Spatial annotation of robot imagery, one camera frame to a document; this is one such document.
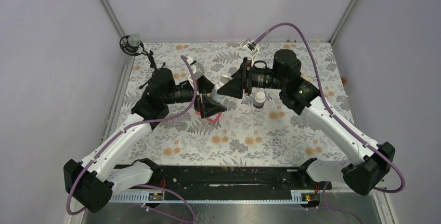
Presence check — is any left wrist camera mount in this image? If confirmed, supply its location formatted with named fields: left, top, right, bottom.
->
left=190, top=61, right=204, bottom=80

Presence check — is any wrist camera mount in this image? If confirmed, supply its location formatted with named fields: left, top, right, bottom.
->
left=190, top=61, right=204, bottom=80
left=242, top=38, right=259, bottom=57

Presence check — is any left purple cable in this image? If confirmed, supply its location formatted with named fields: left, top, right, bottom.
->
left=66, top=55, right=199, bottom=216

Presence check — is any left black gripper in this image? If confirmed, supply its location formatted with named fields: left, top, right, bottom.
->
left=164, top=75, right=227, bottom=117

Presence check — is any white orange pill bottle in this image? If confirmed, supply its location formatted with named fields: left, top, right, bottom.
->
left=210, top=75, right=232, bottom=103

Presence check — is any microphone on black tripod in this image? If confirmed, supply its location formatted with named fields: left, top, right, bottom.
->
left=119, top=33, right=164, bottom=93

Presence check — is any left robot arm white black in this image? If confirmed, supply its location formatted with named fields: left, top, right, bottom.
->
left=63, top=64, right=231, bottom=216

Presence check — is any purple cable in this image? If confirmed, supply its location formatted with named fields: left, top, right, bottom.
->
left=66, top=55, right=199, bottom=216
left=253, top=22, right=406, bottom=194

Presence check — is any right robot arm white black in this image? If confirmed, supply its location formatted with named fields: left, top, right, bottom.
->
left=217, top=49, right=395, bottom=195

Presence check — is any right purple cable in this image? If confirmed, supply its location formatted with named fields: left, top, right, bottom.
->
left=253, top=22, right=406, bottom=194

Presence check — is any red pill organizer box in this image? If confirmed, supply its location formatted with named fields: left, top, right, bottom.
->
left=195, top=110, right=222, bottom=123

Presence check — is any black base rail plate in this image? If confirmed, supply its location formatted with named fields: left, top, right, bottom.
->
left=146, top=165, right=332, bottom=199

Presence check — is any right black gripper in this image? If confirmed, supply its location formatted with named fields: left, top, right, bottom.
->
left=217, top=57, right=286, bottom=99

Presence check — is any white dark pill bottle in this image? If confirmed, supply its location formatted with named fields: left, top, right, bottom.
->
left=253, top=91, right=266, bottom=109

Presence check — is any floral patterned table mat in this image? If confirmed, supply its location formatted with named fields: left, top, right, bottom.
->
left=117, top=42, right=354, bottom=167

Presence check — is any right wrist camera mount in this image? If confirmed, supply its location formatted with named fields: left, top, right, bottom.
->
left=242, top=38, right=259, bottom=57

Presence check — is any white slotted cable duct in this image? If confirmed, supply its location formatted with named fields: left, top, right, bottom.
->
left=109, top=190, right=320, bottom=205

